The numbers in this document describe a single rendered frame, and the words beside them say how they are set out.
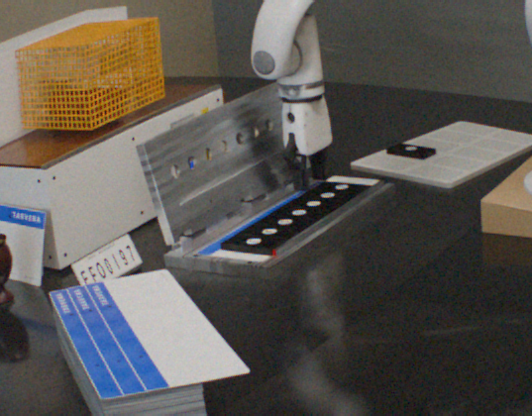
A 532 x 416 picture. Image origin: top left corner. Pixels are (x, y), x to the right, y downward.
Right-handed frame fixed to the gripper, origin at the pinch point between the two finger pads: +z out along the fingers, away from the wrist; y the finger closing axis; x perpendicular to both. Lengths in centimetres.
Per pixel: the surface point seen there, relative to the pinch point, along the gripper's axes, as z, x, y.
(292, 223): 1.0, -8.8, -21.3
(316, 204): 0.9, -7.9, -11.8
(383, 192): 2.2, -14.8, 0.9
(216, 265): 2.8, -4.6, -38.3
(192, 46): 18, 168, 195
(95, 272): 1, 10, -53
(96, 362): -5, -23, -92
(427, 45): 17, 70, 206
